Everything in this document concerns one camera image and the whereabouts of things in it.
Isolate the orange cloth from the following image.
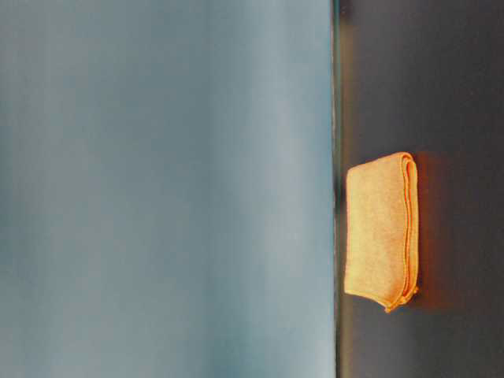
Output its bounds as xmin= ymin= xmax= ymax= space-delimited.
xmin=344 ymin=152 xmax=419 ymax=313

